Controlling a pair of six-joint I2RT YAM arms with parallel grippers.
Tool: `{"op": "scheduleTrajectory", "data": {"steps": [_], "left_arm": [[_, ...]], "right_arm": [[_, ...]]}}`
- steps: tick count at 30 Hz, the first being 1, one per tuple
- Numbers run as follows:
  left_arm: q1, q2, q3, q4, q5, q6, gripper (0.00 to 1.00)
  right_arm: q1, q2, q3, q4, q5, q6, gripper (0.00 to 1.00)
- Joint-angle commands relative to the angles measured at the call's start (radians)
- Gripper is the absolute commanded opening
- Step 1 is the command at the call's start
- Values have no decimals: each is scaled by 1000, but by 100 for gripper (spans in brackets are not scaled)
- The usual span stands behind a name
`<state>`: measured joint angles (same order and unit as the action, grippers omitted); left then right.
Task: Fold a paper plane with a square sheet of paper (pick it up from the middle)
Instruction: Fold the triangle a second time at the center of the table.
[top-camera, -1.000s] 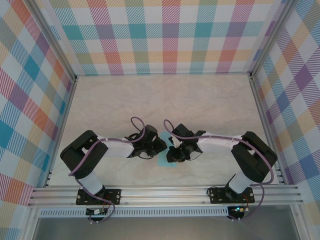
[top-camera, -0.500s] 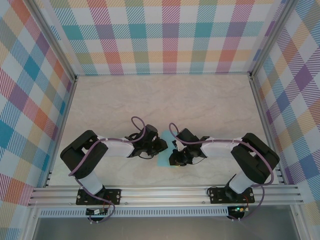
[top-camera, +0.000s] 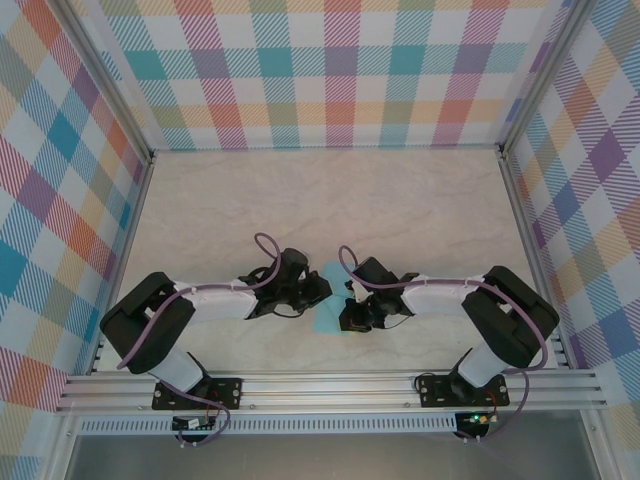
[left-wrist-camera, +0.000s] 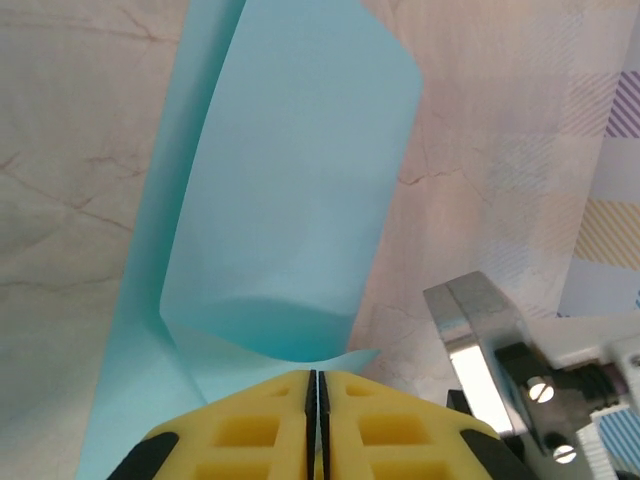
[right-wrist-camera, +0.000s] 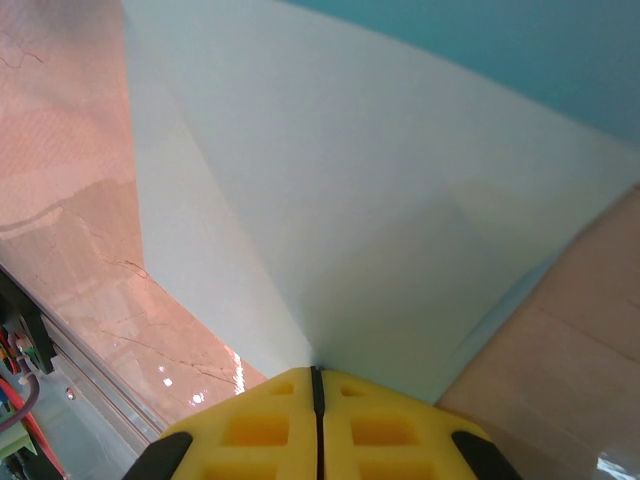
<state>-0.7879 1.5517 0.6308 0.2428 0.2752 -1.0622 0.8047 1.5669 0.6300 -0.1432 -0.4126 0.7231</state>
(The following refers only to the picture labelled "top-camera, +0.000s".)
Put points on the right black wrist camera box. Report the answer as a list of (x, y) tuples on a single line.
[(352, 315)]

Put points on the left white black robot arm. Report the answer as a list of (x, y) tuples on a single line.
[(145, 330)]

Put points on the left black wrist camera box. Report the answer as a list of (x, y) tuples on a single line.
[(319, 289)]

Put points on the aluminium table edge rail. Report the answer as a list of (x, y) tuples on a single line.
[(125, 250), (530, 250)]

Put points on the controller board with green light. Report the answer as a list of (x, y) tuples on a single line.
[(475, 419)]

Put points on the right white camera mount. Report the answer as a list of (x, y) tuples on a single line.
[(354, 289)]

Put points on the long aluminium mounting rail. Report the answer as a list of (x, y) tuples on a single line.
[(325, 392)]

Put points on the aluminium frame post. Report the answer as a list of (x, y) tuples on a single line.
[(103, 75), (545, 75)]

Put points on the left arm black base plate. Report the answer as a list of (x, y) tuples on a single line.
[(227, 392)]

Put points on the light blue paper sheet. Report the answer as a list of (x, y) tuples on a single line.
[(327, 322)]

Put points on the black controller board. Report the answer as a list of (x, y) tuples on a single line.
[(190, 424)]

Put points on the grey metal sheet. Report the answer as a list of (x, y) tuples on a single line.
[(325, 460)]

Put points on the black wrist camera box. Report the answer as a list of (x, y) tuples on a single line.
[(352, 315), (319, 289)]

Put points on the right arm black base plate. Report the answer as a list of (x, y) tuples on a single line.
[(435, 392)]

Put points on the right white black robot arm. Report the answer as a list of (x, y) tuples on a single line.
[(510, 320)]

